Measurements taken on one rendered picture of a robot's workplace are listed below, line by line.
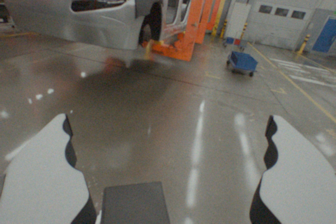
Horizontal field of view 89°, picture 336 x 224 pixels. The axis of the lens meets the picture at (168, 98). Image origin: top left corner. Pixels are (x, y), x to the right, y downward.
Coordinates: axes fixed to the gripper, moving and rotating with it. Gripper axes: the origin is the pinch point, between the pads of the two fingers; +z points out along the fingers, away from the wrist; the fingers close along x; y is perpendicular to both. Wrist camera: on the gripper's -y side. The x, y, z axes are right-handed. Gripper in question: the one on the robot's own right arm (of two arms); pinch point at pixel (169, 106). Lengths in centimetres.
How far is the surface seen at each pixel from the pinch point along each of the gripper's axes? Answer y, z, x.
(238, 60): 115, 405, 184
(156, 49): 63, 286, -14
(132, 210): 88, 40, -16
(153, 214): 90, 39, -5
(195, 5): -5, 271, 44
